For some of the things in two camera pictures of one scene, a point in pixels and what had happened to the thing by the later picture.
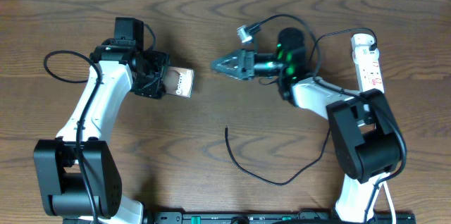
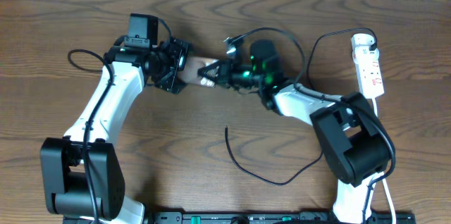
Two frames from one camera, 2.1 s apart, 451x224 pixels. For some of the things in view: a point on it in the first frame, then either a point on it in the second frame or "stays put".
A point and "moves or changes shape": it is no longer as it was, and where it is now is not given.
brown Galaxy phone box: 179,81 moves or changes shape
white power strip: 367,63 stays put
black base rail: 277,217 stays put
